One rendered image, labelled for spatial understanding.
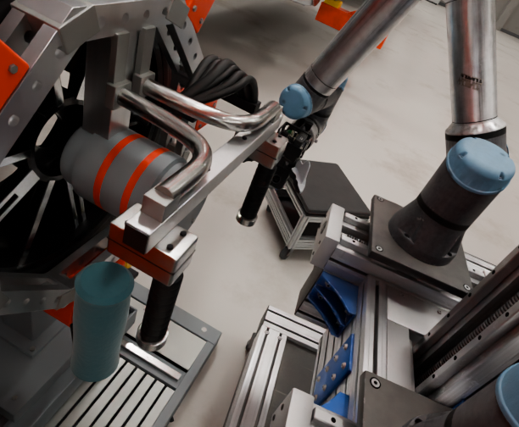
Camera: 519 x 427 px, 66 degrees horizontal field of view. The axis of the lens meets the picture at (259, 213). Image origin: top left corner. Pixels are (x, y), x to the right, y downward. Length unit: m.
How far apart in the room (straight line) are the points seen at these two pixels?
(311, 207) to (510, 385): 1.34
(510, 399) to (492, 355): 0.25
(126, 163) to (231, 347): 1.04
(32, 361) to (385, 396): 0.88
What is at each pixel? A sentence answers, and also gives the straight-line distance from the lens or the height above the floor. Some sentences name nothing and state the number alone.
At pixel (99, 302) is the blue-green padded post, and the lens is 0.67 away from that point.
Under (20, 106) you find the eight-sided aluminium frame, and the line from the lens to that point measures 0.50.
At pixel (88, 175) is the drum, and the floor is 0.87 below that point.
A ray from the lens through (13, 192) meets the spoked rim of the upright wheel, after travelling 0.74.
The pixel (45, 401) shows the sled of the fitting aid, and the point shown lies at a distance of 1.24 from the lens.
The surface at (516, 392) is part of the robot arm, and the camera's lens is 0.46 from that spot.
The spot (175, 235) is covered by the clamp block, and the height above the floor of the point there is 0.95.
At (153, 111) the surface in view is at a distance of 0.57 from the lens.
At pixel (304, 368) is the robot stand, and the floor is 0.21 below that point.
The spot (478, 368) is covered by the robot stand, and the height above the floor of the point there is 0.84.
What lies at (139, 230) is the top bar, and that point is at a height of 0.98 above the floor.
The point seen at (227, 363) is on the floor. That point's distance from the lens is 1.51.
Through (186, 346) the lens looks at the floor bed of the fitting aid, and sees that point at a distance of 1.41.
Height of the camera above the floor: 1.27
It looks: 37 degrees down
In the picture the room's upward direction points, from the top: 23 degrees clockwise
